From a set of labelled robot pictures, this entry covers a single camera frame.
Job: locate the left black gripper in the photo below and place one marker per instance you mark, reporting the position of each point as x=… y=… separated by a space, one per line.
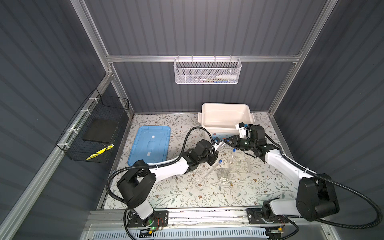
x=214 y=157

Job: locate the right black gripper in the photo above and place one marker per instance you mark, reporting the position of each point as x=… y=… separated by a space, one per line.
x=235 y=140

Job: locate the blue capped test tube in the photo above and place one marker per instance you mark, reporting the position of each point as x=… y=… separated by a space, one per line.
x=218 y=149
x=232 y=156
x=214 y=166

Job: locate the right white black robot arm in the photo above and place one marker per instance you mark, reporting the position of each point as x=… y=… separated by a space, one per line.
x=316 y=196

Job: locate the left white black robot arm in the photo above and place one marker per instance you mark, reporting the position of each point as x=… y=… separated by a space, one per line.
x=132 y=185

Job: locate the clear test tube rack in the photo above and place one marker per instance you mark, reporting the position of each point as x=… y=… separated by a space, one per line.
x=239 y=165

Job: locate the clear glass flask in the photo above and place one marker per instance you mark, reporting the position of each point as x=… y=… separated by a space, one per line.
x=224 y=175

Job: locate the white plastic storage bin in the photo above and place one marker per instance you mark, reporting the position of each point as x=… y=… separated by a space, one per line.
x=221 y=119

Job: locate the blue plastic lid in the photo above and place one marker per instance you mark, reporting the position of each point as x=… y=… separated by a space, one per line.
x=150 y=145

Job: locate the white bottle in basket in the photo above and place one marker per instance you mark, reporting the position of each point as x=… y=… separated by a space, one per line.
x=226 y=77

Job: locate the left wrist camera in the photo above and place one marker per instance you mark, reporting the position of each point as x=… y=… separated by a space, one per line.
x=217 y=141

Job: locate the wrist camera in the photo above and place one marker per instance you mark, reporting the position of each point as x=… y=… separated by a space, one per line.
x=243 y=130
x=217 y=141

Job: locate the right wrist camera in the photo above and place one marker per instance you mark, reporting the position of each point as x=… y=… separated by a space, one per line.
x=243 y=130

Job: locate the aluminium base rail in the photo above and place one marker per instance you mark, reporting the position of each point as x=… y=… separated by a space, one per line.
x=184 y=218

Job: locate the white wire mesh basket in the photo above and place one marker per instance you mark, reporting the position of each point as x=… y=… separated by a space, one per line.
x=190 y=71

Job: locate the black wire basket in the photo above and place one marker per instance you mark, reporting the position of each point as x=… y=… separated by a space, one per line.
x=97 y=129

